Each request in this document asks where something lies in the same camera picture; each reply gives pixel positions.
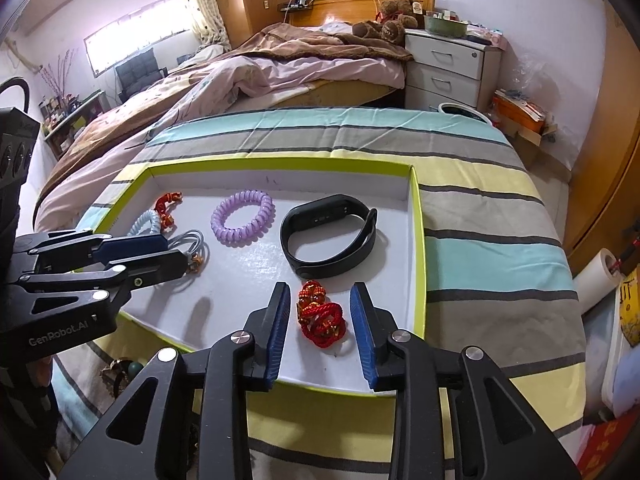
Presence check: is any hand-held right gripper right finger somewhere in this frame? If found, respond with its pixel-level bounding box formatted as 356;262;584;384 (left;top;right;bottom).
349;281;583;480

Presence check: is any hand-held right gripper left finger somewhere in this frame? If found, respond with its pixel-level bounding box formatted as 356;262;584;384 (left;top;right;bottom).
67;281;292;480

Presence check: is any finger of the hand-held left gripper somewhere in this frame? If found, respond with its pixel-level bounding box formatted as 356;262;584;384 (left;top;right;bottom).
14;230;170;273
15;249;188;311

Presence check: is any blue spiral hair tie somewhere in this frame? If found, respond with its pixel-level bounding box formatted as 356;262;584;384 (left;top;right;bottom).
127;210;163;238

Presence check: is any red braided bracelet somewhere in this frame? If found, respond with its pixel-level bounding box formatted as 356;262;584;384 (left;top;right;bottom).
296;280;347;347

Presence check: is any small red knotted bracelet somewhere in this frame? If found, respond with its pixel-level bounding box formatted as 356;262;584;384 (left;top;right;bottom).
152;191;183;228

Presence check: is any grey hair tie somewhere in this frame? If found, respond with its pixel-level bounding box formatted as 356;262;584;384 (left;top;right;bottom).
162;230;207;276

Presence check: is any green cardboard box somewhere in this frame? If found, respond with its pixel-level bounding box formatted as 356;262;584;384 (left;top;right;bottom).
72;157;427;400

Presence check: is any purple spiral hair tie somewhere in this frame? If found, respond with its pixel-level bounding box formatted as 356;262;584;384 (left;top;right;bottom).
210;190;275;247

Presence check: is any black smart band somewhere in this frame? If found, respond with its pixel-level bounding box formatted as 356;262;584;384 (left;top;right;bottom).
280;195;379;280

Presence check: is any cluttered low shelf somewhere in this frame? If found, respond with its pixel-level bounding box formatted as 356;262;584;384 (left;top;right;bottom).
40;89;108;161

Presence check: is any black chair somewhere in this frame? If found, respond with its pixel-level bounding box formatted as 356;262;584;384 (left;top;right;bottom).
115;48;168;106

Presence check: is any dried branch decoration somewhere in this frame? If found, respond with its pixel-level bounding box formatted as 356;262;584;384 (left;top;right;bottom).
40;50;76;101

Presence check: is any window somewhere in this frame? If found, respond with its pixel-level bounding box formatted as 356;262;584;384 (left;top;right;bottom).
83;0;193;78

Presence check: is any white paper roll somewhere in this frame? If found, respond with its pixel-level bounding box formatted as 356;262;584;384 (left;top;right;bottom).
572;248;623;316

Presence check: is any pink and brown quilt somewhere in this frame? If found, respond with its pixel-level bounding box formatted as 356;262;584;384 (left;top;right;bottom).
35;22;416;233

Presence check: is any white round bin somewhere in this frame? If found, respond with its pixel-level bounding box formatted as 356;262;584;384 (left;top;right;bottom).
438;101;493;123

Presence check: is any patterned curtain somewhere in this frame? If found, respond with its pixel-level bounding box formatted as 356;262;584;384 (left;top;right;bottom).
170;0;232;51

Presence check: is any white nightstand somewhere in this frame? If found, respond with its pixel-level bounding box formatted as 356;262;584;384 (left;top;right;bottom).
404;27;502;111

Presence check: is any yellow printed box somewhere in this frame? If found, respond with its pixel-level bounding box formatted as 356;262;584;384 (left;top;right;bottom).
617;267;640;348

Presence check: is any cardboard box with books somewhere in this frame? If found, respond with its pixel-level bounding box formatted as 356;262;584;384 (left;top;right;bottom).
492;88;558;148

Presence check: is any red printed bag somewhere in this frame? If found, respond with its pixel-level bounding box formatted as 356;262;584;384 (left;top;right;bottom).
575;407;640;480

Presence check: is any tall wooden wardrobe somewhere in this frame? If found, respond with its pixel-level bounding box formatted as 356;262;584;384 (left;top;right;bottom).
207;0;296;48

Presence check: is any brown teddy bear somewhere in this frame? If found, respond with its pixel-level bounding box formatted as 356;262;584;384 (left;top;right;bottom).
352;0;421;43

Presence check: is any wooden bed headboard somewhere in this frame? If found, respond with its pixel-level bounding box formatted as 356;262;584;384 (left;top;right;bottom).
285;0;437;33

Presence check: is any green basin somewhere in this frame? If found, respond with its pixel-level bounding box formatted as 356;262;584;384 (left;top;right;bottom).
424;12;468;37

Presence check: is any large wooden closet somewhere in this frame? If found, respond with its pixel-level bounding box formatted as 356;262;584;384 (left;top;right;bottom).
562;0;640;271

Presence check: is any hair tie with green bead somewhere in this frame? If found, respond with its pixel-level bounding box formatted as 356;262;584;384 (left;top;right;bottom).
100;356;148;401

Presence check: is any black cable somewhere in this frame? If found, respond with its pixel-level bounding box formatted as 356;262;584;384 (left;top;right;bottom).
0;76;30;111

